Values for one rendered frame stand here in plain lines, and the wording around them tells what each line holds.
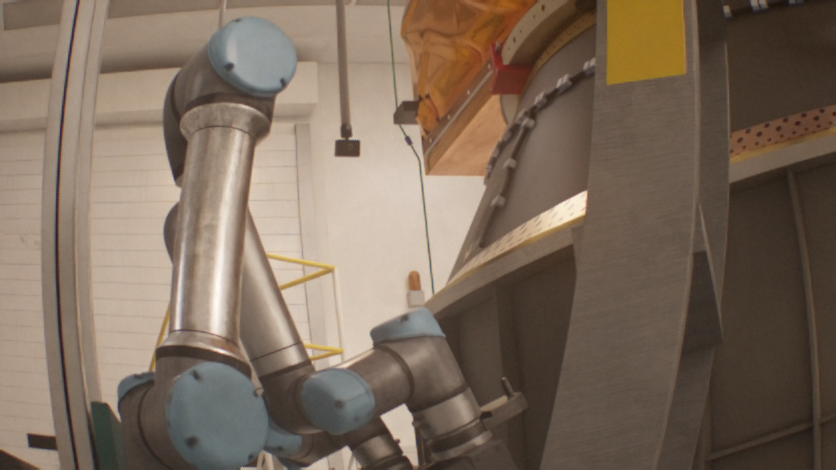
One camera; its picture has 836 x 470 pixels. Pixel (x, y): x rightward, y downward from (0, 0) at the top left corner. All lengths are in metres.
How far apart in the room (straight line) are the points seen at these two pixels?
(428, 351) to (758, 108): 0.59
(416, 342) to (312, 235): 8.47
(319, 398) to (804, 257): 0.64
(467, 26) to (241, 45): 1.41
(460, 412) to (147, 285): 8.17
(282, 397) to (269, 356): 0.05
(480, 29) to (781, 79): 1.18
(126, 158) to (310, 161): 1.84
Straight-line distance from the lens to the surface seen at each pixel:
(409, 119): 3.06
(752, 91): 1.54
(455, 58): 2.71
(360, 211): 10.02
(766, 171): 1.37
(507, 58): 2.25
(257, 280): 1.34
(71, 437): 1.38
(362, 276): 9.86
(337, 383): 1.22
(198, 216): 1.18
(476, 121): 2.73
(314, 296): 9.60
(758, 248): 1.41
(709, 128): 1.06
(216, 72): 1.23
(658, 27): 0.67
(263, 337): 1.34
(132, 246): 9.49
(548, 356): 1.62
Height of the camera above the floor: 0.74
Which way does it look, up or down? 17 degrees up
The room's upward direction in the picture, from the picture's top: 6 degrees counter-clockwise
